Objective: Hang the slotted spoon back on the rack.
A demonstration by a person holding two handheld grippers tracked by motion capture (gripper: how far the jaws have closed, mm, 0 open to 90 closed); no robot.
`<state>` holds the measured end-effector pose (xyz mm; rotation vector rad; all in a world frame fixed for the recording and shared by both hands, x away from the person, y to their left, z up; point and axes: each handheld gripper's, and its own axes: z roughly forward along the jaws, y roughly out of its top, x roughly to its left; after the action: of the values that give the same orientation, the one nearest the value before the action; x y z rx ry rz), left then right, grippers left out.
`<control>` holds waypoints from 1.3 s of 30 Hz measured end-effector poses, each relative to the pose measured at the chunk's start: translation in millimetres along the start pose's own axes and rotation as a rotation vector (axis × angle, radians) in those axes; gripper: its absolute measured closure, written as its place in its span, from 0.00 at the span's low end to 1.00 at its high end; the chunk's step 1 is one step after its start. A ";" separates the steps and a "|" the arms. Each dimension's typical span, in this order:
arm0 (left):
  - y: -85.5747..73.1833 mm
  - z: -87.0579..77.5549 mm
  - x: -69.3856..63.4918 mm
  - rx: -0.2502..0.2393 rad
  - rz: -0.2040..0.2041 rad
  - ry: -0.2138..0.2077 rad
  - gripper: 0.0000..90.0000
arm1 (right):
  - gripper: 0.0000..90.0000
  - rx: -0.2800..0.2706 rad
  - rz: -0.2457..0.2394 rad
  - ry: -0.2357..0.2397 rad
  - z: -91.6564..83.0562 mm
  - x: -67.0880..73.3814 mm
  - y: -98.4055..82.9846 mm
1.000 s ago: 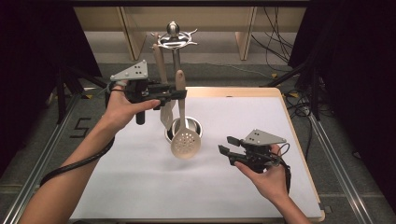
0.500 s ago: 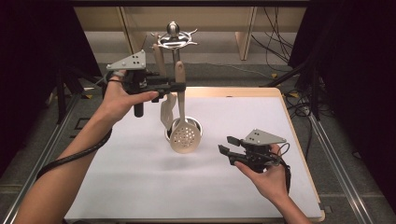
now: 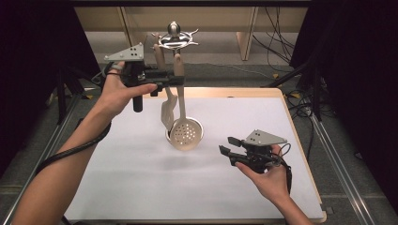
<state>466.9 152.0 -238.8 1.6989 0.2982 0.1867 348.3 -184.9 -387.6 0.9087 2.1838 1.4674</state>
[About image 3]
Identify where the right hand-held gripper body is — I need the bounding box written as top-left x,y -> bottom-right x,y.
229,128 -> 287,174

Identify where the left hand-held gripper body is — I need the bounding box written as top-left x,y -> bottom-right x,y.
103,41 -> 159,113

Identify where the perforated cream skimmer wooden handle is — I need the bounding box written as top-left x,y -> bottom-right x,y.
167,52 -> 205,152

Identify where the solid cream spatula wooden handle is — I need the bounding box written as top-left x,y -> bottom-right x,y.
153,33 -> 178,133

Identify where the stainless steel utensil rack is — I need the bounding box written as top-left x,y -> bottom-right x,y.
151,21 -> 205,152

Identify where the person's left hand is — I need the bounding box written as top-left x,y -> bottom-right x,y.
96,61 -> 159,122

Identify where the person's right hand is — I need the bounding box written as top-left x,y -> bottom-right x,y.
234,143 -> 291,206

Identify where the light wooden shelf unit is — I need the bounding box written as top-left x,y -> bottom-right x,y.
73,6 -> 309,62

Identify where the black metal stand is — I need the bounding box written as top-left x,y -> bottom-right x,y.
262,62 -> 324,122
55,66 -> 117,126

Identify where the black curtain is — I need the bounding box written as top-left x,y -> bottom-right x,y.
0,0 -> 103,177
290,0 -> 398,215

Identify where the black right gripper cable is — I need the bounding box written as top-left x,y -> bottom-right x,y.
277,142 -> 294,195

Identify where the aluminium floor rail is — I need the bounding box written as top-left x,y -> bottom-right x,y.
308,112 -> 377,225
2,93 -> 83,225

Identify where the black sleeved left gripper cable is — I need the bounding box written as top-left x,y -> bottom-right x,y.
35,121 -> 113,176

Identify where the bundle of black floor cables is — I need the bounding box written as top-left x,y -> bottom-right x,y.
252,6 -> 302,73

